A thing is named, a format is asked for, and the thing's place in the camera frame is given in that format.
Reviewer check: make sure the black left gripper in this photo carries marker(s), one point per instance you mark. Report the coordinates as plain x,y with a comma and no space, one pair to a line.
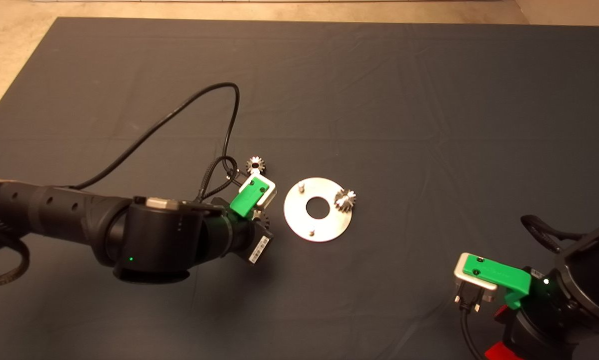
244,240

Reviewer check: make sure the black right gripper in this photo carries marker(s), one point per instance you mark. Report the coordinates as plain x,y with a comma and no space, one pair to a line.
539,330

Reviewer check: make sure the small steel planetary gear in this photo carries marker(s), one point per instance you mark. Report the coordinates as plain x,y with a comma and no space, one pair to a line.
347,201
255,164
263,219

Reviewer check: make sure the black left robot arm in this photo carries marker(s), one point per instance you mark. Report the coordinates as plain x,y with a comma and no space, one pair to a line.
79,220

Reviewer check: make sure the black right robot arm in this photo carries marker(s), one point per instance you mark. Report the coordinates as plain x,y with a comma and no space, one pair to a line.
592,280

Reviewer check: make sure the round metal carrier plate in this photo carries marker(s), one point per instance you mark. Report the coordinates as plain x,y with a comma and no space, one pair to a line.
299,220

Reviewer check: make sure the dark grey table cloth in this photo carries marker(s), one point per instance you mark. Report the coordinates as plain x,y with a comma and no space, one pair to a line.
379,90

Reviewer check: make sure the green left camera mount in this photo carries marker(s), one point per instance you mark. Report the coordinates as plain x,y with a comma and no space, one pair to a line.
244,200

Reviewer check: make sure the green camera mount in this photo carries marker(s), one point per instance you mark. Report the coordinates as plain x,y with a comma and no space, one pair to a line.
244,200
499,275

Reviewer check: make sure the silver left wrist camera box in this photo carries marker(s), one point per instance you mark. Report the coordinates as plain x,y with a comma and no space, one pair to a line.
269,192

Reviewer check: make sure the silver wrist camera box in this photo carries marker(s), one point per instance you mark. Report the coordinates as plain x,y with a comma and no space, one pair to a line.
469,287
269,192

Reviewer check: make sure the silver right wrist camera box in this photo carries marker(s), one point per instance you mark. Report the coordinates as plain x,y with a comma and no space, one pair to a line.
469,287

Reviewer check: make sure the green right camera mount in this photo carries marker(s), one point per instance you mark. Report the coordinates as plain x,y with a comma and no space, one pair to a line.
499,275

